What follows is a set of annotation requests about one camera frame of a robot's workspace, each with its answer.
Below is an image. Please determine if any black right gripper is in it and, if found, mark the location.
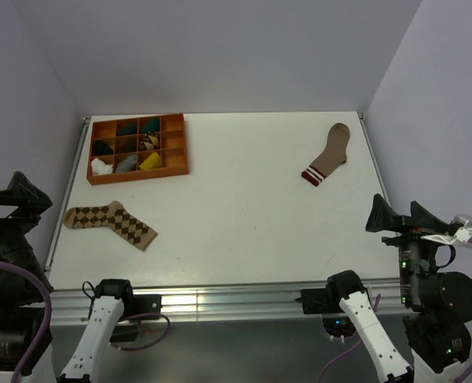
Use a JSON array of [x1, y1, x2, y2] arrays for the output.
[[364, 190, 450, 302]]

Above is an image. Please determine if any white sock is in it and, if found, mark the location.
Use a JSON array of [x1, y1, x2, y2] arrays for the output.
[[90, 158, 113, 176]]

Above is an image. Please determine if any black sock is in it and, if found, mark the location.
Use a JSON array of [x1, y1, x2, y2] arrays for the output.
[[92, 140, 113, 156]]

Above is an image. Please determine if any grey sock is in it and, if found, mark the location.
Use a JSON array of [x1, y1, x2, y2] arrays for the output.
[[115, 154, 138, 173]]

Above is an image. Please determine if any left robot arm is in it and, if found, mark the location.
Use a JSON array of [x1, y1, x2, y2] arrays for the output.
[[0, 172, 136, 382]]

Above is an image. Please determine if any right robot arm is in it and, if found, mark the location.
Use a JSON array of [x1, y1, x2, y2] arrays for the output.
[[325, 194, 472, 382]]

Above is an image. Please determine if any tan argyle sock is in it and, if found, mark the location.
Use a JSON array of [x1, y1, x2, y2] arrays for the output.
[[62, 201, 158, 251]]

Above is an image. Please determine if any tan sock maroon striped cuff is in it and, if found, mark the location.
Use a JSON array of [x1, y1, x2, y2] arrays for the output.
[[301, 123, 351, 187]]

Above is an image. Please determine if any dark brown rolled sock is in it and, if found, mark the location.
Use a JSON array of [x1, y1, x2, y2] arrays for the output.
[[115, 136, 138, 154]]

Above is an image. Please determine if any orange compartment tray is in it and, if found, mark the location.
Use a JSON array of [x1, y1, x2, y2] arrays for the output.
[[86, 113, 189, 185]]

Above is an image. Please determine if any dark blue rolled sock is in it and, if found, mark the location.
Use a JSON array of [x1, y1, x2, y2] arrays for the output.
[[117, 121, 138, 136]]

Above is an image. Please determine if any yellow rolled sock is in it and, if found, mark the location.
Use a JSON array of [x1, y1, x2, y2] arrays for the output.
[[139, 152, 161, 171]]

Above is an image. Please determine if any brown argyle rolled sock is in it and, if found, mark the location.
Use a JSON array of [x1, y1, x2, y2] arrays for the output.
[[138, 132, 161, 152]]

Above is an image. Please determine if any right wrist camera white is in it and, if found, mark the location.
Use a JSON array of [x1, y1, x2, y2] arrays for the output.
[[422, 215, 472, 248]]

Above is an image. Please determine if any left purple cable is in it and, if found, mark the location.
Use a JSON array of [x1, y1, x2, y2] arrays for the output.
[[0, 257, 172, 383]]

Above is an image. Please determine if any purple cable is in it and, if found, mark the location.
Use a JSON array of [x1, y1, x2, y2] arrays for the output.
[[0, 257, 172, 383], [318, 235, 472, 383]]

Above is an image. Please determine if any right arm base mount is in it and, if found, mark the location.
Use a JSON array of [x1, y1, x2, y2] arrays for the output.
[[294, 288, 356, 342]]

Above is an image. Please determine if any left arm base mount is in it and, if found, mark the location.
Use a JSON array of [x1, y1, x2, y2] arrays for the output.
[[109, 294, 162, 343]]

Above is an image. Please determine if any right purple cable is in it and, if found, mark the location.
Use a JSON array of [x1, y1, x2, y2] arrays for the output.
[[318, 235, 472, 383]]

